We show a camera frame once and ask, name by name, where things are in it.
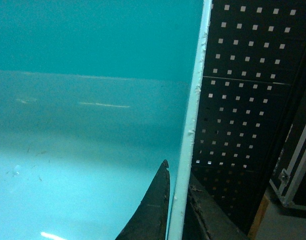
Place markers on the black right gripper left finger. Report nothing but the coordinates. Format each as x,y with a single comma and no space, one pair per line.
149,221

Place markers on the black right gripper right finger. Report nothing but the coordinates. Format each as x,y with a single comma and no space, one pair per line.
204,219

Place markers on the teal plastic bin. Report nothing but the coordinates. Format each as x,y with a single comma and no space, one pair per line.
94,96

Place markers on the black flight case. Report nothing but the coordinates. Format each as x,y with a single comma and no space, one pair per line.
289,176

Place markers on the black perforated metal panel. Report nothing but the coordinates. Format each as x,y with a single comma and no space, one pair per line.
255,61

